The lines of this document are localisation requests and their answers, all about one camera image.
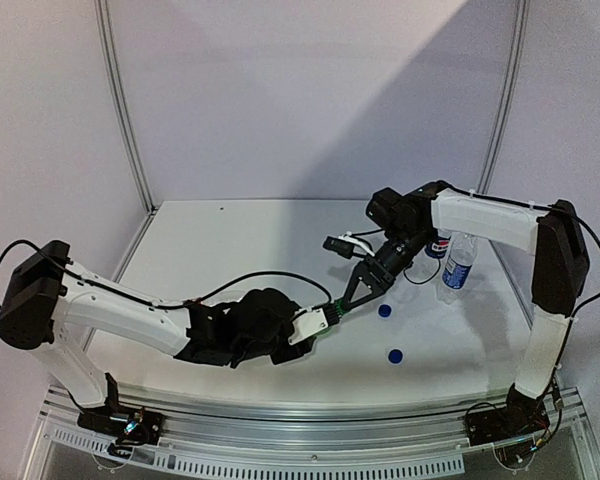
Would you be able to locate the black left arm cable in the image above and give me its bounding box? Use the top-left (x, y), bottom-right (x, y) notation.
top-left (0, 239), bottom-right (334, 314)

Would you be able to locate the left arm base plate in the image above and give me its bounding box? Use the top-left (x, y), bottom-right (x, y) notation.
top-left (77, 406), bottom-right (165, 446)

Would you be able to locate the blue Pepsi bottle cap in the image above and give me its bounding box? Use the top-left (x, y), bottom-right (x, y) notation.
top-left (378, 304), bottom-right (392, 318)

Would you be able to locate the aluminium front rail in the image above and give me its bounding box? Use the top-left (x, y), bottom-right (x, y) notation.
top-left (23, 386), bottom-right (600, 479)

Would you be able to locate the clear bottle small blue label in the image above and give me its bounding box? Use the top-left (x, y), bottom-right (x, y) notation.
top-left (437, 233), bottom-right (478, 304)

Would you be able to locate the aluminium corner post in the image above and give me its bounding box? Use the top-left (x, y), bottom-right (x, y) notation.
top-left (94, 0), bottom-right (158, 215)
top-left (477, 0), bottom-right (530, 193)

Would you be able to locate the clear Pepsi bottle blue label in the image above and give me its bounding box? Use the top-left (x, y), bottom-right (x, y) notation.
top-left (424, 229), bottom-right (452, 260)

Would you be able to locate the clear bottle red label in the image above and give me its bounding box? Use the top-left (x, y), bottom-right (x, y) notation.
top-left (182, 296), bottom-right (213, 307)

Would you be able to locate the green plastic bottle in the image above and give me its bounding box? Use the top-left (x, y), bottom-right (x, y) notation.
top-left (316, 298), bottom-right (349, 336)

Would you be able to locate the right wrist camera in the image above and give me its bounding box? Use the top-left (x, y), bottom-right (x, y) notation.
top-left (322, 229), bottom-right (381, 260)

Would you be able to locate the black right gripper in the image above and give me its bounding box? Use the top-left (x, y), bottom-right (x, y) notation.
top-left (338, 229), bottom-right (431, 313)

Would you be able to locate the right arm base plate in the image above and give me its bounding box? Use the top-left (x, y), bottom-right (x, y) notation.
top-left (463, 400), bottom-right (562, 451)

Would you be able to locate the right aluminium corner post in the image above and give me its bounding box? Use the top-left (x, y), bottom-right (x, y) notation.
top-left (477, 0), bottom-right (530, 193)

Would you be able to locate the left aluminium corner post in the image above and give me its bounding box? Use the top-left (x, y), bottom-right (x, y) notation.
top-left (94, 0), bottom-right (158, 215)

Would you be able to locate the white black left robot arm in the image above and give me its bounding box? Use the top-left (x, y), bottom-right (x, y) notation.
top-left (0, 241), bottom-right (324, 434)

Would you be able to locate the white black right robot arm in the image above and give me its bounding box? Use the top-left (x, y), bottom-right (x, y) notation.
top-left (337, 181), bottom-right (590, 436)

